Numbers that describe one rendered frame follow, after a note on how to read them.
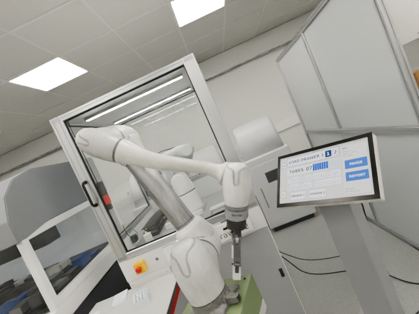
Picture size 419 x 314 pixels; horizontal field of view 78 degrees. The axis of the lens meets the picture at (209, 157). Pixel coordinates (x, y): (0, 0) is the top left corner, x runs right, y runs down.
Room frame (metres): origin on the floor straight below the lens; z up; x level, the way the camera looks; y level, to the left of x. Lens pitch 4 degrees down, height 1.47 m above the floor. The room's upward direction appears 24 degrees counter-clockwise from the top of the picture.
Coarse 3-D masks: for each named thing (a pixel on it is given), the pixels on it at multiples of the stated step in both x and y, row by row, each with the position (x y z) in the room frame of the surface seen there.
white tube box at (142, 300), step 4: (144, 288) 1.51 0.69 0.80; (140, 292) 1.49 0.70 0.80; (148, 292) 1.51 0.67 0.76; (136, 296) 1.47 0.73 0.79; (140, 296) 1.44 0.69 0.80; (148, 296) 1.43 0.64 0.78; (136, 300) 1.42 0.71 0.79; (140, 300) 1.39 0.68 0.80; (144, 300) 1.39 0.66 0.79; (148, 300) 1.40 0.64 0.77; (136, 304) 1.38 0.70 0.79; (140, 304) 1.39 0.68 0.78; (144, 304) 1.39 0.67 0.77; (136, 308) 1.38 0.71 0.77
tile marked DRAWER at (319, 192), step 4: (320, 188) 1.24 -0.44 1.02; (324, 188) 1.22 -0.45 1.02; (312, 192) 1.27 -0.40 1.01; (316, 192) 1.25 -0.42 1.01; (320, 192) 1.23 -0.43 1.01; (324, 192) 1.22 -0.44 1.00; (312, 196) 1.26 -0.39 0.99; (316, 196) 1.24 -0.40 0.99; (320, 196) 1.22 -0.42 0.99; (324, 196) 1.21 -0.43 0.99
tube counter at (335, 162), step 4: (328, 160) 1.26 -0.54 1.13; (332, 160) 1.25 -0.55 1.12; (336, 160) 1.23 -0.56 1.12; (308, 164) 1.35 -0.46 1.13; (312, 164) 1.33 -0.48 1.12; (316, 164) 1.31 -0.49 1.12; (320, 164) 1.29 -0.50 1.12; (324, 164) 1.27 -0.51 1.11; (328, 164) 1.26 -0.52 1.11; (332, 164) 1.24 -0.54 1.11; (336, 164) 1.22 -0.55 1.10; (308, 168) 1.34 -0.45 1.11; (312, 168) 1.32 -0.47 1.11; (316, 168) 1.30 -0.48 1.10; (320, 168) 1.28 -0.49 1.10; (324, 168) 1.26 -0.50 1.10; (328, 168) 1.25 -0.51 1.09; (308, 172) 1.33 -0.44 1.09
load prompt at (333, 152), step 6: (324, 150) 1.30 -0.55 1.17; (330, 150) 1.27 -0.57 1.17; (336, 150) 1.25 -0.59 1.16; (300, 156) 1.41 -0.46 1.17; (306, 156) 1.37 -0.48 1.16; (312, 156) 1.34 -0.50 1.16; (318, 156) 1.32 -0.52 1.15; (324, 156) 1.29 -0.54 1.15; (330, 156) 1.26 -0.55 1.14; (288, 162) 1.46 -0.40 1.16; (294, 162) 1.42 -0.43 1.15; (300, 162) 1.39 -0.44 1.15; (306, 162) 1.36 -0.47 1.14
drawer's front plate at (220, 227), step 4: (248, 216) 1.61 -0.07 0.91; (248, 220) 1.61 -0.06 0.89; (220, 224) 1.63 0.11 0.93; (224, 224) 1.62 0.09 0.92; (248, 224) 1.61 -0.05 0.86; (252, 224) 1.61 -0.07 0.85; (216, 228) 1.62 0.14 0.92; (220, 228) 1.62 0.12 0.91; (248, 228) 1.61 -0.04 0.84; (252, 228) 1.61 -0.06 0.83; (220, 232) 1.62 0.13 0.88; (224, 232) 1.62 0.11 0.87; (228, 232) 1.62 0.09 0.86; (244, 232) 1.61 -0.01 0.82; (224, 236) 1.62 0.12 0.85; (228, 236) 1.62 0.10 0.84; (224, 240) 1.62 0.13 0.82
